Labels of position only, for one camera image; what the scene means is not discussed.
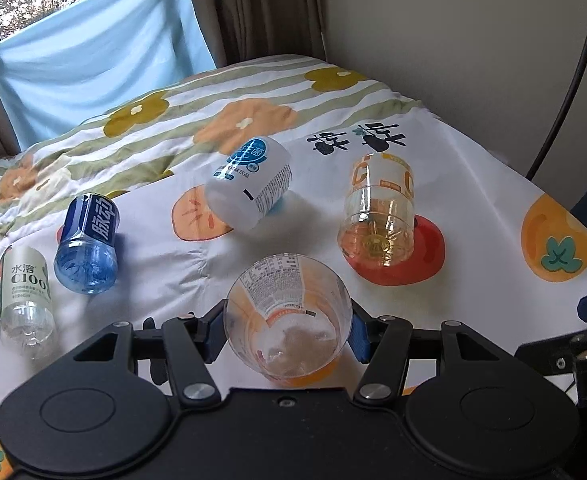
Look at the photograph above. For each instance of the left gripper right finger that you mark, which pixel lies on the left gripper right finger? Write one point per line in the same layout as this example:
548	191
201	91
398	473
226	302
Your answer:
381	344

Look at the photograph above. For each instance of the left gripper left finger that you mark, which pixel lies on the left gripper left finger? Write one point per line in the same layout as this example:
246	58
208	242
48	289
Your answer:
189	345

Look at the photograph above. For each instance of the clear orange C cup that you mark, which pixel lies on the clear orange C cup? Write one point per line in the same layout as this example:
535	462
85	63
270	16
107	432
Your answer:
377	230

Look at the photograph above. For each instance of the blue plastic cup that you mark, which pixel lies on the blue plastic cup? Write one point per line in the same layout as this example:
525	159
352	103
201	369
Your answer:
86	260

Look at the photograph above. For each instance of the clear green C100 cup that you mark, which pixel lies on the clear green C100 cup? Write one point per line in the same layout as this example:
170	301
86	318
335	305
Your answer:
27	323

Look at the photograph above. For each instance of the white blue label cup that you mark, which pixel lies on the white blue label cup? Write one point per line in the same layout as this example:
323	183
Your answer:
243	190

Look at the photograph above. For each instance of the white persimmon print cloth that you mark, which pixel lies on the white persimmon print cloth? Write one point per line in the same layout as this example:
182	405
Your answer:
497	263

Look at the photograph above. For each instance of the floral striped bed quilt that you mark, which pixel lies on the floral striped bed quilt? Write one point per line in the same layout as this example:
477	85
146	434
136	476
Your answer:
156	135

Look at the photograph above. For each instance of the light blue window cloth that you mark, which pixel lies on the light blue window cloth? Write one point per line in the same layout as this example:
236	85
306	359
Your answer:
92	57

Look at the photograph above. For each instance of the brown right curtain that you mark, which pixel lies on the brown right curtain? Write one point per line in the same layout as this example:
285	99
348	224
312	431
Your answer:
240	30

